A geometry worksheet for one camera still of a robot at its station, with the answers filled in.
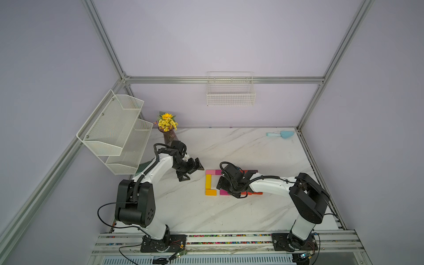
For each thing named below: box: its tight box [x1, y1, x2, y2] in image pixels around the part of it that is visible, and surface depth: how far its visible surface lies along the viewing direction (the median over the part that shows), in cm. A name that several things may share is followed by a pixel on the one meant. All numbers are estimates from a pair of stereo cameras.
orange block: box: [204, 188, 217, 196], surface depth 91 cm
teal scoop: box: [266, 130, 295, 139], surface depth 121 cm
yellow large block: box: [205, 174, 212, 190], surface depth 95 cm
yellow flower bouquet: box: [153, 110, 179, 132], surface depth 92 cm
